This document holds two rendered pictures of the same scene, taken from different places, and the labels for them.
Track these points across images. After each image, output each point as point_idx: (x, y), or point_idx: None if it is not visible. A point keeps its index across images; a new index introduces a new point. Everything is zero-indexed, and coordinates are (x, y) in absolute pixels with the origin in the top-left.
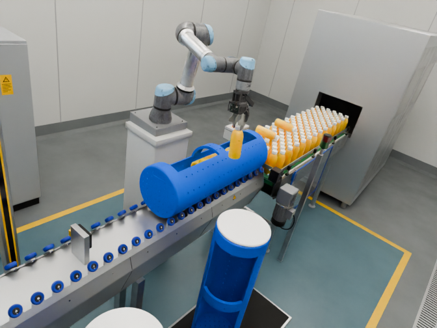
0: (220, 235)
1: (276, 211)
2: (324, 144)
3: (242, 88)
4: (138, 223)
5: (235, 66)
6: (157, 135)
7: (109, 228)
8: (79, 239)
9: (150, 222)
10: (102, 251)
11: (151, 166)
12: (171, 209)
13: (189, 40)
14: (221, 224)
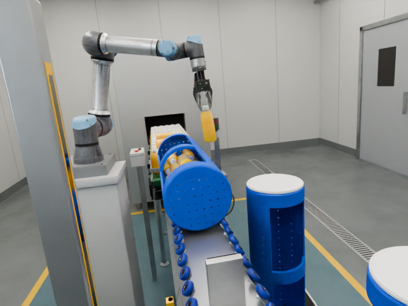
0: (276, 196)
1: None
2: (217, 126)
3: (203, 64)
4: (201, 247)
5: (185, 47)
6: (107, 173)
7: (191, 270)
8: (231, 270)
9: (206, 239)
10: None
11: (180, 172)
12: (224, 203)
13: (120, 39)
14: (264, 189)
